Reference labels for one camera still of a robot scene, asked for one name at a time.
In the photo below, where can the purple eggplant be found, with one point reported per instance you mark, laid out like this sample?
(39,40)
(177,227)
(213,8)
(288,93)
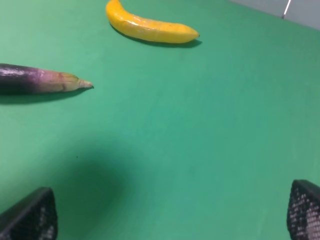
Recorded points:
(24,80)

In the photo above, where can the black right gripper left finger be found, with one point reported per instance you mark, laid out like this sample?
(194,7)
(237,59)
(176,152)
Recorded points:
(32,218)

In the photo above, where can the yellow banana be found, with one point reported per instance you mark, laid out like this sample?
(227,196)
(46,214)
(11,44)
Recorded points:
(146,29)

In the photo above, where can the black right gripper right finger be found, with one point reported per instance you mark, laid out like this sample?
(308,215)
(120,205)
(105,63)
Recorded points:
(303,212)

